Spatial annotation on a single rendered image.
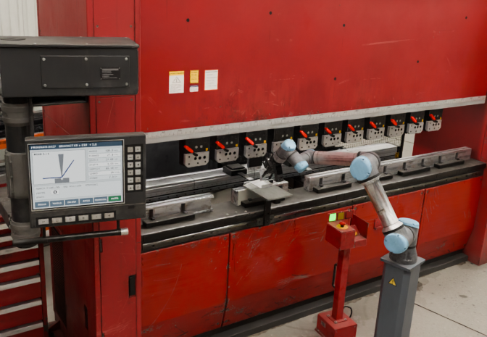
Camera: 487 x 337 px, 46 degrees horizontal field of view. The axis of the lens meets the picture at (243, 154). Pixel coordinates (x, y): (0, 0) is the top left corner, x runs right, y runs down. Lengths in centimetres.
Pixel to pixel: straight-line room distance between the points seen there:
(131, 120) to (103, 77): 58
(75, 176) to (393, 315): 193
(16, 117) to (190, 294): 160
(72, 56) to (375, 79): 229
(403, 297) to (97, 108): 189
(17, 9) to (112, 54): 483
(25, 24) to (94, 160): 489
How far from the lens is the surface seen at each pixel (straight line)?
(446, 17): 440
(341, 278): 377
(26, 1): 709
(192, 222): 329
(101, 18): 268
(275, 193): 341
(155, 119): 308
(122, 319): 321
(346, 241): 358
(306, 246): 385
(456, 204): 488
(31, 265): 329
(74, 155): 230
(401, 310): 339
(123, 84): 228
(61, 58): 224
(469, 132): 508
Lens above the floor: 222
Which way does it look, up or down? 17 degrees down
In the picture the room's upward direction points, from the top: 3 degrees clockwise
